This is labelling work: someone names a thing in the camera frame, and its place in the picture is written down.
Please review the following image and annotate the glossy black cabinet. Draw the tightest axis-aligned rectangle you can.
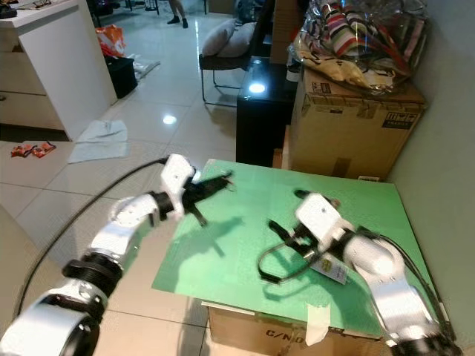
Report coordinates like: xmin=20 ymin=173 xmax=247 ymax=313
xmin=236 ymin=56 xmax=305 ymax=168

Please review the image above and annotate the white counter cabinet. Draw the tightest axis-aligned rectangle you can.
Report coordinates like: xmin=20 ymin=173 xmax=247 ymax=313
xmin=0 ymin=0 xmax=118 ymax=142

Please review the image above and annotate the orange shopping bag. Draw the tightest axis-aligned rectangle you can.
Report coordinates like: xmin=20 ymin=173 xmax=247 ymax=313
xmin=95 ymin=24 xmax=125 ymax=59

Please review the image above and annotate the key with white tag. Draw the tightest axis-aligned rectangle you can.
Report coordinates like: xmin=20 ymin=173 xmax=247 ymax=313
xmin=312 ymin=256 xmax=350 ymax=285

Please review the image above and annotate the grey cushion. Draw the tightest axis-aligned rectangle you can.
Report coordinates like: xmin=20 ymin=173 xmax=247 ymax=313
xmin=202 ymin=19 xmax=237 ymax=59
xmin=226 ymin=21 xmax=257 ymax=59

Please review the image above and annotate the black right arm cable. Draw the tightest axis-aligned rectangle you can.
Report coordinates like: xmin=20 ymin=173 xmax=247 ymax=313
xmin=256 ymin=230 xmax=450 ymax=343

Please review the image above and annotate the large brown cardboard carton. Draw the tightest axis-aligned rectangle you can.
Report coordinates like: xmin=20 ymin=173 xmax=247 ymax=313
xmin=289 ymin=65 xmax=428 ymax=181

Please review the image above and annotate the black metal frame chair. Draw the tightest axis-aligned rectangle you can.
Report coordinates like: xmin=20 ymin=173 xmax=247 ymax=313
xmin=199 ymin=16 xmax=268 ymax=106

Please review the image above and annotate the white paper sheet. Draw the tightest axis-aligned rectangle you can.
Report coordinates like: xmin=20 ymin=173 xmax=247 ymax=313
xmin=134 ymin=59 xmax=160 ymax=79

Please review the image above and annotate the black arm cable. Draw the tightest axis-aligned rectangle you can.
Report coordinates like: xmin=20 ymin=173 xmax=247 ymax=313
xmin=256 ymin=230 xmax=450 ymax=343
xmin=16 ymin=156 xmax=170 ymax=301

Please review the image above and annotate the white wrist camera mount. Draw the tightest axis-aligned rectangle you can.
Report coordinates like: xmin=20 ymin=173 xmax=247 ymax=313
xmin=160 ymin=154 xmax=203 ymax=220
xmin=293 ymin=193 xmax=352 ymax=249

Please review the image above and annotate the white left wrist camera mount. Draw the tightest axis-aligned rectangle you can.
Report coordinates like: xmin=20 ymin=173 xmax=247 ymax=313
xmin=160 ymin=154 xmax=203 ymax=220

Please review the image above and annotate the white plastic bottle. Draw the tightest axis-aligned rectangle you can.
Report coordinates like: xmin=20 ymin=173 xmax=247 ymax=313
xmin=286 ymin=44 xmax=303 ymax=82

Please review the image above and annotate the low brown cardboard box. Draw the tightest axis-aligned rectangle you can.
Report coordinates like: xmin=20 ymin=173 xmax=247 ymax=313
xmin=206 ymin=303 xmax=416 ymax=356

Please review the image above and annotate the tall brown carton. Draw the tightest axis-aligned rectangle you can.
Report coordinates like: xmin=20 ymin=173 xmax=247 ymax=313
xmin=269 ymin=0 xmax=305 ymax=64

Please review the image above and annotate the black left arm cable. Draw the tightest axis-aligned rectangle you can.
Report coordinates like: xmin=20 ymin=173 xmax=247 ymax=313
xmin=16 ymin=156 xmax=170 ymax=301

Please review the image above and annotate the white floor cloth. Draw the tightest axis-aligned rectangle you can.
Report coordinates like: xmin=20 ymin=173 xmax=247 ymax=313
xmin=68 ymin=119 xmax=128 ymax=164

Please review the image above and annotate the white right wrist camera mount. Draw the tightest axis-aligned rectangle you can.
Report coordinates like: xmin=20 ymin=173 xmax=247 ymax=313
xmin=293 ymin=193 xmax=352 ymax=249

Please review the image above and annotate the green flat sheet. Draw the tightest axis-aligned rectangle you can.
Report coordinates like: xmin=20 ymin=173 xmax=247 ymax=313
xmin=152 ymin=158 xmax=450 ymax=342

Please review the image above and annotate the black bag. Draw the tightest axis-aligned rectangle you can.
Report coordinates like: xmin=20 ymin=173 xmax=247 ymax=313
xmin=105 ymin=56 xmax=139 ymax=99

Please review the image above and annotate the person in dark shorts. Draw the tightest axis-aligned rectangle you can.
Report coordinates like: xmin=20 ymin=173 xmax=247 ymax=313
xmin=167 ymin=0 xmax=191 ymax=29

